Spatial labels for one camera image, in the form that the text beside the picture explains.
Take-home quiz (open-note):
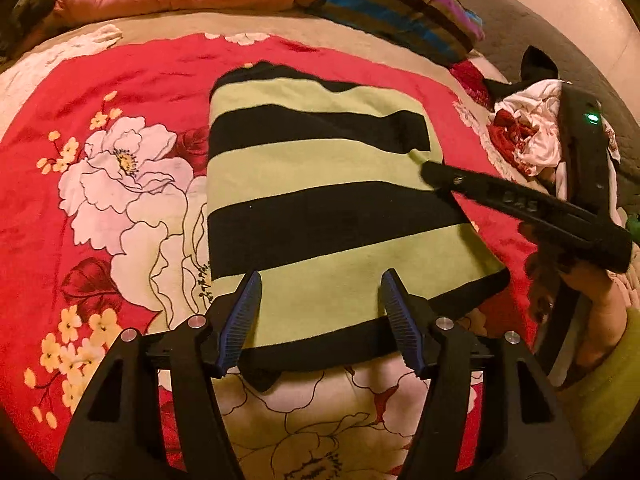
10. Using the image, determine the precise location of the red floral bed blanket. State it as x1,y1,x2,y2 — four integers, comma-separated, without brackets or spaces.
0,8,640,480

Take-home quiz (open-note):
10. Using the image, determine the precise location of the brown blanket at bedhead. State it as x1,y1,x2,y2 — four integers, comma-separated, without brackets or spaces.
1,0,56,63

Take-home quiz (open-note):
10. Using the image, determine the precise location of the right forearm green sleeve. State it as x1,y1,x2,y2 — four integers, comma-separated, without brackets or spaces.
558,309,640,467

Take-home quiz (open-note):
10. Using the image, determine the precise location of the white red clothes pile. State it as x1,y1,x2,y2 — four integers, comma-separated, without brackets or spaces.
482,44,626,196

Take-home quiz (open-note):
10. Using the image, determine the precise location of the striped colourful pillow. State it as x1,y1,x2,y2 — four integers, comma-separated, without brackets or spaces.
310,0,485,66

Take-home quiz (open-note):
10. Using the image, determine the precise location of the green black striped sweater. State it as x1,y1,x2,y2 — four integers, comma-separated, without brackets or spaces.
206,62,510,391

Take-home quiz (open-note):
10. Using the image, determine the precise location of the right hand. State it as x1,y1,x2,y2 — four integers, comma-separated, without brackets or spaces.
518,222,627,379

